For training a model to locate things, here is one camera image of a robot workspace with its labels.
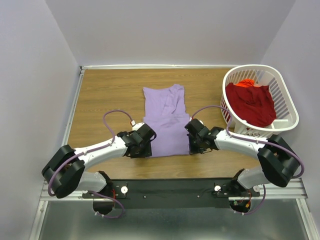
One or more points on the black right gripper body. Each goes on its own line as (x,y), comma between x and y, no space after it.
(195,146)

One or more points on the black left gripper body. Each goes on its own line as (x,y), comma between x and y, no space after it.
(145,151)

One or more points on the lavender t-shirt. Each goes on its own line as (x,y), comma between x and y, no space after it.
(165,113)

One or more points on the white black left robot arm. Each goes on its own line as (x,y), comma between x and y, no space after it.
(66,171)

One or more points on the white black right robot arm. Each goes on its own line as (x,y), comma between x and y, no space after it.
(278,163)

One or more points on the dark red t-shirt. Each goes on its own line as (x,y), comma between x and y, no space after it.
(253,104)

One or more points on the white plastic laundry basket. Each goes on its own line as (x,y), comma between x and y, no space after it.
(287,117)

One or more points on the orange t-shirt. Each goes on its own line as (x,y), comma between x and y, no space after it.
(246,83)

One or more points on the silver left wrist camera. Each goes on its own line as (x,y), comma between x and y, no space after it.
(136,125)

